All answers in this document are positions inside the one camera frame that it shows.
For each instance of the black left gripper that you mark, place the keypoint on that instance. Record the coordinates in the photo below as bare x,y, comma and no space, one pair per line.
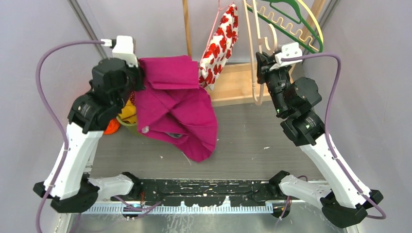
141,85

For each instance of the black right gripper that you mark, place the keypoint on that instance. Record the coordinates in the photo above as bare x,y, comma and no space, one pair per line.
265,62

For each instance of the yellow pleated skirt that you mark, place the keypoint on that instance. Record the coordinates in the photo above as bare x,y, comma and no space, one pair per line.
128,113

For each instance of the magenta dress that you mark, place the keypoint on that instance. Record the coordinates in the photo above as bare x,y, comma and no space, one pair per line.
173,107

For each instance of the wooden hanger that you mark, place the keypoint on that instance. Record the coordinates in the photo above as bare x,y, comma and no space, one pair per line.
262,37

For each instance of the green plastic hanger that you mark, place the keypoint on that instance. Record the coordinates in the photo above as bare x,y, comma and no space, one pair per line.
286,19

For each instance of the cream plastic hanger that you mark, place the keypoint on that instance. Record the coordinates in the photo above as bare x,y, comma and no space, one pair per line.
299,25

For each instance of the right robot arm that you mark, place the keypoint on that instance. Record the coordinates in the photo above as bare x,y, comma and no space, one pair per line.
346,202

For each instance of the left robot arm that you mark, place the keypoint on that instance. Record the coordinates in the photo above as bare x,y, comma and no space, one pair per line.
69,186

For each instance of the green plastic bin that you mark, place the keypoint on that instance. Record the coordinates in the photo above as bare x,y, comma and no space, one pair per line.
131,127

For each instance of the orange object behind bin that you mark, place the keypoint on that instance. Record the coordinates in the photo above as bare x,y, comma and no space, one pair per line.
112,127

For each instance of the white red poppy garment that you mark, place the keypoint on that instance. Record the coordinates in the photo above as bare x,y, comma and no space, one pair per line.
220,48

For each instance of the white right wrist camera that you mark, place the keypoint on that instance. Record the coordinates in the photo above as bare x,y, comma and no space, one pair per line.
287,56

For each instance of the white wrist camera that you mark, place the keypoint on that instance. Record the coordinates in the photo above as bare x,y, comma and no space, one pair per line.
287,56
125,49

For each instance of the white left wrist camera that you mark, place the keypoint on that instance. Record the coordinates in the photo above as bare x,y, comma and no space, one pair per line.
125,49

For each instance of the pink wire hanger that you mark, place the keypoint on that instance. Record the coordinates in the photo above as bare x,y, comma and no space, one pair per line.
219,10

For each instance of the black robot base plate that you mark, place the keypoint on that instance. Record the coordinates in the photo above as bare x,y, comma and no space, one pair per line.
204,193

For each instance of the aluminium rail frame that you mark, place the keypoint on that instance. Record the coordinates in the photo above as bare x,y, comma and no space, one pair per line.
196,206

